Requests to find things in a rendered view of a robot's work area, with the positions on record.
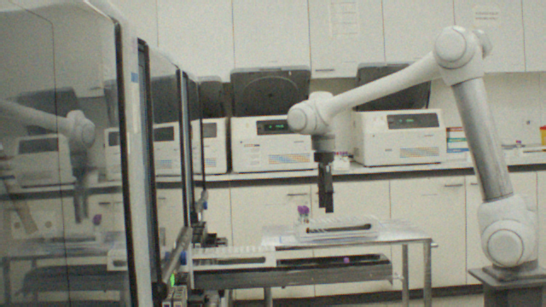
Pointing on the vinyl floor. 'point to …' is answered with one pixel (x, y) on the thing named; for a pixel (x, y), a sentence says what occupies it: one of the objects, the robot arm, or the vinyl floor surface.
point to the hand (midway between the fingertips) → (326, 207)
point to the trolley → (277, 234)
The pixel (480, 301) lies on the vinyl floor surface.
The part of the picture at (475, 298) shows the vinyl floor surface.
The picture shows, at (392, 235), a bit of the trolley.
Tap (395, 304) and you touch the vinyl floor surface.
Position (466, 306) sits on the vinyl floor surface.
